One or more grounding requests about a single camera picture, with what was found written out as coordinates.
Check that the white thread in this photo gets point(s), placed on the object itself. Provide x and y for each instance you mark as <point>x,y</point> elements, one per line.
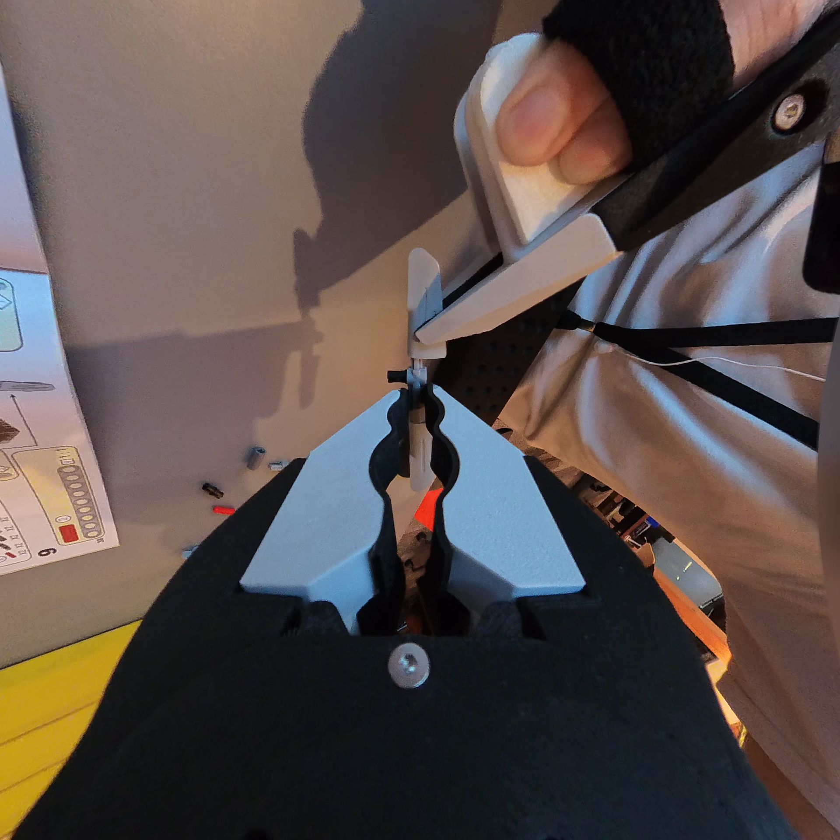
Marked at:
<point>722,363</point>

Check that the person's right hand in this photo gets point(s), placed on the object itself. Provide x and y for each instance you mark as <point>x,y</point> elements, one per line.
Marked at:
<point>558,118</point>

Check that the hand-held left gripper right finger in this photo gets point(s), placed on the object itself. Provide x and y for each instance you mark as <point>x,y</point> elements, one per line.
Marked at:
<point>512,525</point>

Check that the small grey toy bush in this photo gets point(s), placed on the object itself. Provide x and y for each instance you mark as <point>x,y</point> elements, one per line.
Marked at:
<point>256,457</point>

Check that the black perforated panel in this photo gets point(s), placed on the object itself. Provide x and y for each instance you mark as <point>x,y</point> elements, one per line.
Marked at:
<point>499,367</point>

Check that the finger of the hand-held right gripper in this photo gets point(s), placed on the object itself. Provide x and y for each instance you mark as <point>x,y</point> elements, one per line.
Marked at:
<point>525,282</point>

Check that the white instruction booklet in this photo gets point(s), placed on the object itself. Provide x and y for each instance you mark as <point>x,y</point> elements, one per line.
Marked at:
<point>46,407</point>

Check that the red plastic item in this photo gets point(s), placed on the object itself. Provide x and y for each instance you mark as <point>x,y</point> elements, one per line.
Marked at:
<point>428,508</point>

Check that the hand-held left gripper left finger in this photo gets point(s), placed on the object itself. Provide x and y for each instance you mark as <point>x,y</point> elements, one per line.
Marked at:
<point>315,525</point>

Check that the grey toy rod assembly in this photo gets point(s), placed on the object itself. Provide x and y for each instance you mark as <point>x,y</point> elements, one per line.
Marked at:
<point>420,453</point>

